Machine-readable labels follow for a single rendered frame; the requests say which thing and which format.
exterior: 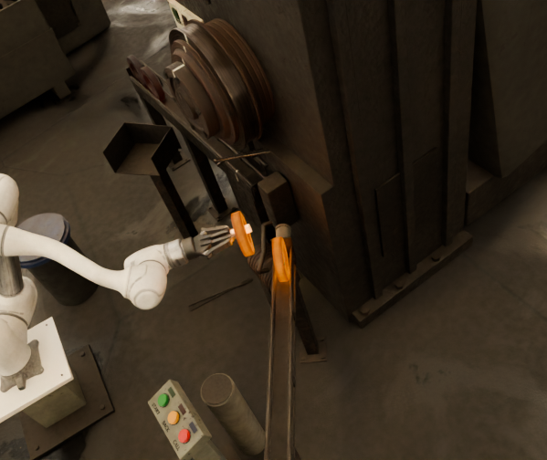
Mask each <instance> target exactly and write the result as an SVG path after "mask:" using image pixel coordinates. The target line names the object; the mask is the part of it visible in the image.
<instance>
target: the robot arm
mask: <svg viewBox="0 0 547 460"><path fill-rule="evenodd" d="M18 197H19V191H18V187H17V184H16V182H15V181H14V180H13V179H12V178H11V177H9V176H8V175H5V174H2V173H0V380H1V386H0V391H1V392H7V391H9V390H10V389H11V388H13V387H15V386H17V388H18V390H19V391H23V390H24V389H25V388H26V380H28V379H30V378H32V377H34V376H37V375H40V374H42V373H43V371H44V368H43V367H42V364H41V359H40V355H39V349H38V345H39V341H38V340H32V341H30V342H29V343H27V328H28V325H29V323H30V321H31V319H32V317H33V314H34V310H35V307H36V303H37V288H36V286H35V284H34V283H33V281H32V280H30V279H29V278H27V277H23V276H22V271H21V266H20V260H19V256H44V257H48V258H50V259H53V260H55V261H57V262H59V263H60V264H61V265H63V266H65V267H67V268H69V269H71V270H73V271H74V272H76V273H78V274H80V275H81V276H83V277H85V278H86V279H88V280H90V281H92V282H94V283H96V284H98V285H101V286H103V287H106V288H111V289H114V290H117V291H119V292H121V293H122V295H123V296H124V297H125V298H127V299H129V300H130V301H131V303H132V304H133V305H134V306H136V307H137V308H140V309H151V308H154V307H156V306H157V305H158V304H159V303H160V302H161V300H162V299H163V295H164V293H165V290H166V284H167V276H166V275H167V274H168V273H169V270H171V269H173V268H176V267H179V266H182V265H185V264H187V263H188V260H192V259H195V258H198V257H199V256H206V257H207V259H210V258H211V257H212V256H214V255H216V254H217V253H219V252H221V251H223V250H224V249H226V248H228V247H230V246H232V245H233V243H232V242H234V241H235V240H234V239H237V238H236V235H235V232H234V228H231V229H230V228H229V227H228V226H227V225H223V226H217V227H211V228H203V227H202V228H201V233H200V235H197V236H196V237H188V238H186V239H183V241H182V240H181V239H176V240H174V241H172V242H169V243H166V244H162V245H155V246H149V247H146V248H144V249H142V250H139V251H137V252H135V253H133V254H132V255H130V256H129V257H127V258H126V259H125V261H124V270H122V271H113V270H109V269H106V268H103V267H100V266H99V265H97V264H95V263H94V262H92V261H90V260H89V259H87V258H86V257H84V256H83V255H81V254H80V253H78V252H77V251H75V250H73V249H72V248H70V247H68V246H66V245H64V244H62V243H60V242H59V241H56V240H54V239H51V238H48V237H45V236H42V235H36V234H33V233H30V232H27V231H24V230H21V229H18V228H15V227H14V226H15V225H16V222H17V212H18V202H19V201H18Z"/></svg>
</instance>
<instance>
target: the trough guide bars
mask: <svg viewBox="0 0 547 460"><path fill-rule="evenodd" d="M294 265H296V258H295V255H294V250H293V246H291V247H290V248H289V368H288V430H287V460H295V459H294V456H293V454H292V453H293V387H295V388H296V381H295V378H294V375H293V334H294V320H296V314H295V311H294ZM276 291H277V274H276V270H275V267H274V261H273V263H272V285H271V306H270V328H269V349H268V391H267V412H266V434H265V454H264V460H270V447H271V421H272V395H273V369H274V343H275V317H276Z"/></svg>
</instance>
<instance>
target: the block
mask: <svg viewBox="0 0 547 460"><path fill-rule="evenodd" d="M258 189H259V192H260V195H261V198H262V201H263V204H264V206H265V209H266V212H267V215H268V220H269V221H272V223H273V226H274V227H275V228H276V226H277V225H279V224H287V225H289V226H291V225H293V224H295V223H296V222H298V220H299V218H298V214H297V211H296V207H295V204H294V201H293V197H292V194H291V190H290V188H289V182H288V180H287V179H286V178H285V177H284V176H283V175H282V174H280V173H279V172H273V173H272V174H271V175H269V176H268V177H266V178H265V179H263V180H262V181H260V182H258Z"/></svg>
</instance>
